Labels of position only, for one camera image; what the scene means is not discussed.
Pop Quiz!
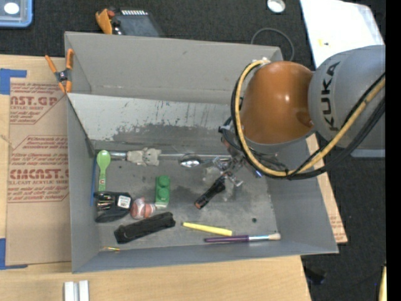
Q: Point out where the grey metal bin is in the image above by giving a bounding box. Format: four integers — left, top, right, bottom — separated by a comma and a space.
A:
64, 31, 340, 274

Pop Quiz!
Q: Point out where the green toy building block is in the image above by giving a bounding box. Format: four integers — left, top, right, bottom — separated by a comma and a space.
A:
154, 174, 171, 210

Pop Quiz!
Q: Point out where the grey toy animal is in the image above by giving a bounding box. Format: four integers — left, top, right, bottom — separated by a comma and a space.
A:
126, 147, 162, 167

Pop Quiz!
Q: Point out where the purple handled paintbrush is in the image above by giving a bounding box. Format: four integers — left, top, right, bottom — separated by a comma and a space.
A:
204, 233, 281, 243

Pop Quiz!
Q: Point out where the shiny metal spoon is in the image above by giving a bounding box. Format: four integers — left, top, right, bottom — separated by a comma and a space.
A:
179, 154, 221, 169

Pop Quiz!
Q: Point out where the brown cardboard board red print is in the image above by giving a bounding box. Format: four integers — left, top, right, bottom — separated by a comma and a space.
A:
0, 54, 349, 271

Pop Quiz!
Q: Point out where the green plastic spoon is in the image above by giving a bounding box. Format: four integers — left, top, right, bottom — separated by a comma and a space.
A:
96, 149, 112, 193

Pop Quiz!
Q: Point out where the yellow pen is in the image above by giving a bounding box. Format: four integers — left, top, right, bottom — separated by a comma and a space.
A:
181, 221, 234, 237

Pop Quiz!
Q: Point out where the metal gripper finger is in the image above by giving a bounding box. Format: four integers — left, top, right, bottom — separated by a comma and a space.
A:
226, 171, 244, 200
214, 157, 232, 172

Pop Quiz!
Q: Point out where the blue thin stick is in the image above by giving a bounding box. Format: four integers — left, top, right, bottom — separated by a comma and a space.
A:
90, 157, 98, 207

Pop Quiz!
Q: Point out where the red and white toy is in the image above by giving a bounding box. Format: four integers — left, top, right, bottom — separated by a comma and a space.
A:
129, 196, 157, 220

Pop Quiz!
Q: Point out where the black flashlight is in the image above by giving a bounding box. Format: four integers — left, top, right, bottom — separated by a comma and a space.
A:
194, 175, 227, 210

